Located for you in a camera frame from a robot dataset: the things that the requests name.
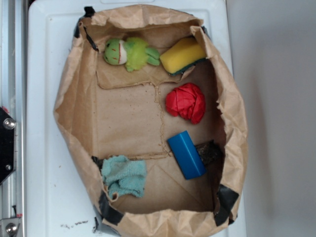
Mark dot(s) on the black metal bracket with bolts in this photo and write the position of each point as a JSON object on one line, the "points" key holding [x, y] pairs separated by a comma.
{"points": [[7, 145]]}

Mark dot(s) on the aluminium frame rail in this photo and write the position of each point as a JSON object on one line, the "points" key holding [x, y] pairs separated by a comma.
{"points": [[13, 75]]}

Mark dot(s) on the red crumpled cloth ball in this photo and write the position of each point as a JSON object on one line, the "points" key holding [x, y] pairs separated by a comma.
{"points": [[186, 101]]}

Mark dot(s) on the light blue terry cloth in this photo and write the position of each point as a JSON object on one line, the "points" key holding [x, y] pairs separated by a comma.
{"points": [[123, 176]]}

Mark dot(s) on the green plush frog toy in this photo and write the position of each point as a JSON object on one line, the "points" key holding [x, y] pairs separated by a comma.
{"points": [[133, 52]]}

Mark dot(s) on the brown paper bag tray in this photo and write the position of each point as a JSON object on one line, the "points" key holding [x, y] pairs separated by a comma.
{"points": [[104, 111]]}

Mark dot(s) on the dark brown wooden block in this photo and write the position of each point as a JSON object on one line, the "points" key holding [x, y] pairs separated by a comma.
{"points": [[209, 152]]}

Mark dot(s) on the white plastic tray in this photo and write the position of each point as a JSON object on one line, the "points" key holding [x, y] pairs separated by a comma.
{"points": [[56, 200]]}

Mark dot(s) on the yellow sponge with green pad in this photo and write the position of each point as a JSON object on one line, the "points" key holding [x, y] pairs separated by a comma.
{"points": [[182, 55]]}

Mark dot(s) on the blue rectangular block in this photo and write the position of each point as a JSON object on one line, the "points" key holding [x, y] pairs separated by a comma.
{"points": [[186, 155]]}

